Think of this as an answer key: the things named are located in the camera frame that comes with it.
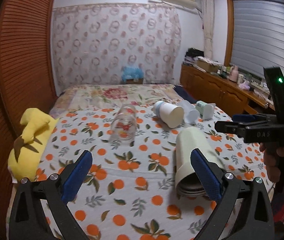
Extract cream insulated tumbler cup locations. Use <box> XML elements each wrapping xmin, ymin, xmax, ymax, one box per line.
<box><xmin>175</xmin><ymin>127</ymin><xmax>225</xmax><ymax>201</ymax></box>

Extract green white yogurt cup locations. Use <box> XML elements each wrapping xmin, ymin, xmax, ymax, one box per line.
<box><xmin>196</xmin><ymin>100</ymin><xmax>216</xmax><ymax>120</ymax></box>

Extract clear plastic cup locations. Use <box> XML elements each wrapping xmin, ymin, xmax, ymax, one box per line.
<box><xmin>178</xmin><ymin>100</ymin><xmax>200</xmax><ymax>125</ymax></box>

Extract white striped paper cup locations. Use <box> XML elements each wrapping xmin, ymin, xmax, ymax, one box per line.
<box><xmin>153</xmin><ymin>101</ymin><xmax>184</xmax><ymax>128</ymax></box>

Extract clear floral glass cup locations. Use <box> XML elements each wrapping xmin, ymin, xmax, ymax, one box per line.
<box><xmin>110</xmin><ymin>104</ymin><xmax>137</xmax><ymax>142</ymax></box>

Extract right hand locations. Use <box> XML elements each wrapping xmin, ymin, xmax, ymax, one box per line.
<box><xmin>259</xmin><ymin>141</ymin><xmax>284</xmax><ymax>183</ymax></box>

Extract wooden sideboard cabinet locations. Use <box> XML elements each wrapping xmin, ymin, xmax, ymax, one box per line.
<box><xmin>180</xmin><ymin>64</ymin><xmax>275</xmax><ymax>116</ymax></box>

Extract pink tissue pack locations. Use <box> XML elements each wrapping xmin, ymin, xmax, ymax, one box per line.
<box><xmin>239</xmin><ymin>80</ymin><xmax>250</xmax><ymax>91</ymax></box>

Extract pink thermos jug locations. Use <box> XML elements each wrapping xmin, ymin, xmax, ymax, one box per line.
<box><xmin>229</xmin><ymin>66</ymin><xmax>239</xmax><ymax>83</ymax></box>

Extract cardboard box on cabinet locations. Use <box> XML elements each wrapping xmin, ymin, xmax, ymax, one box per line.
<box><xmin>197</xmin><ymin>60</ymin><xmax>220</xmax><ymax>73</ymax></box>

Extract yellow plush pillow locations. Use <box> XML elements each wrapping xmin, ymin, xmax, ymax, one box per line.
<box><xmin>8</xmin><ymin>108</ymin><xmax>58</xmax><ymax>184</ymax></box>

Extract orange print white blanket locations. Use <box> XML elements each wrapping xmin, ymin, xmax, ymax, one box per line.
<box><xmin>12</xmin><ymin>104</ymin><xmax>275</xmax><ymax>240</ymax></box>

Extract stack of folded clothes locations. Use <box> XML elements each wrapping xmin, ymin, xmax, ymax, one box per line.
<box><xmin>183</xmin><ymin>48</ymin><xmax>204</xmax><ymax>66</ymax></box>

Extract grey window blind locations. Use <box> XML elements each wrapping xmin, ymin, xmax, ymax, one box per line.
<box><xmin>230</xmin><ymin>0</ymin><xmax>284</xmax><ymax>77</ymax></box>

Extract floral bed sheet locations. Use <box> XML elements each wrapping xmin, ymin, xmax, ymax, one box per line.
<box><xmin>49</xmin><ymin>84</ymin><xmax>183</xmax><ymax>119</ymax></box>

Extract small cardboard box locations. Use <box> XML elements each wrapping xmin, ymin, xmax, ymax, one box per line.
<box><xmin>125</xmin><ymin>78</ymin><xmax>144</xmax><ymax>85</ymax></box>

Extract blue plastic bag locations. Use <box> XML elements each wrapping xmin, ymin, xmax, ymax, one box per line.
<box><xmin>121</xmin><ymin>67</ymin><xmax>144</xmax><ymax>82</ymax></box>

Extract tied beige window curtain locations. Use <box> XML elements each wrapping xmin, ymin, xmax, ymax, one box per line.
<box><xmin>201</xmin><ymin>0</ymin><xmax>215</xmax><ymax>59</ymax></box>

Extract patterned lace curtain cover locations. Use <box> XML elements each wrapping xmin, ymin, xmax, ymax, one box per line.
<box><xmin>51</xmin><ymin>3</ymin><xmax>182</xmax><ymax>90</ymax></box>

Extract brown louvered wardrobe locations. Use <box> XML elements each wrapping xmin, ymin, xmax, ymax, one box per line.
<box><xmin>0</xmin><ymin>0</ymin><xmax>56</xmax><ymax>237</ymax></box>

